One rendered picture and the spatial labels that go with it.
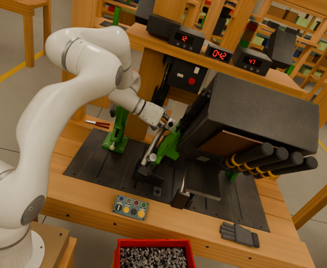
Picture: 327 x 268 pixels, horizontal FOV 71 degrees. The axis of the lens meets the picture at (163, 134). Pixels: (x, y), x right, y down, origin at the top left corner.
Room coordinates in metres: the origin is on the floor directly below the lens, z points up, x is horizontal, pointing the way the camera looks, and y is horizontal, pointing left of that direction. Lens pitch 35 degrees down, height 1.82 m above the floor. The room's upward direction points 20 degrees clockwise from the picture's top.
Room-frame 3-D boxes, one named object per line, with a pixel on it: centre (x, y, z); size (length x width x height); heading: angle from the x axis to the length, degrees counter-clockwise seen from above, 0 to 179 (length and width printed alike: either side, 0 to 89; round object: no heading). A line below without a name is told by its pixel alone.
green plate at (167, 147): (0.90, -0.07, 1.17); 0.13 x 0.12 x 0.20; 95
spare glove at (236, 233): (0.73, -0.51, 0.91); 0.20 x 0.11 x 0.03; 93
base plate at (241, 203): (0.97, -0.14, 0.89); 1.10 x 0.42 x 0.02; 95
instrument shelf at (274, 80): (1.23, -0.11, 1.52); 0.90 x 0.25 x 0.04; 95
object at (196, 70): (1.17, -0.01, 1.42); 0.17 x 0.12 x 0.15; 95
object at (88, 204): (0.69, -0.16, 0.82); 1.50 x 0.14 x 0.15; 95
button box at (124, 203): (0.66, 0.02, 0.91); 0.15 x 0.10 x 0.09; 95
